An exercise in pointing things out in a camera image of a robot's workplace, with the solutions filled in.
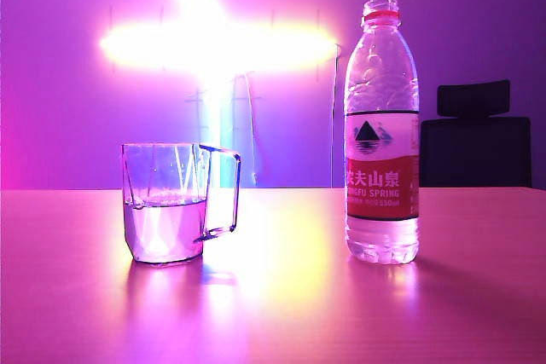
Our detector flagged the clear plastic mineral water bottle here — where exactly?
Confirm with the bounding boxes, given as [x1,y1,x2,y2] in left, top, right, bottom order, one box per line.
[344,0,421,265]

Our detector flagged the clear faceted glass mug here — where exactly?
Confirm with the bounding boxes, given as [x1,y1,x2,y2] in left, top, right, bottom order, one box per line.
[121,142,243,269]

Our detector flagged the vertical neon light tube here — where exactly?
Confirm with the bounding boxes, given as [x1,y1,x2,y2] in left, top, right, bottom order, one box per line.
[216,69,235,188]

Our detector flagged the horizontal neon light bar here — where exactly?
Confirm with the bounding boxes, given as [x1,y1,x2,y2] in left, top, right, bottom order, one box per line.
[100,22,339,72]

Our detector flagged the black office chair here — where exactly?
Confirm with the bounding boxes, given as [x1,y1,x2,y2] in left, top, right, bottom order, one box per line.
[419,79,533,188]

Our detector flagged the short white hanging cable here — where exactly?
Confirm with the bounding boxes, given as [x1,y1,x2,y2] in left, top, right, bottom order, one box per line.
[243,72,262,187]

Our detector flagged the long thin wall cable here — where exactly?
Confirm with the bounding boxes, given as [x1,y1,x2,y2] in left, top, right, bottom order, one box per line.
[328,43,343,188]

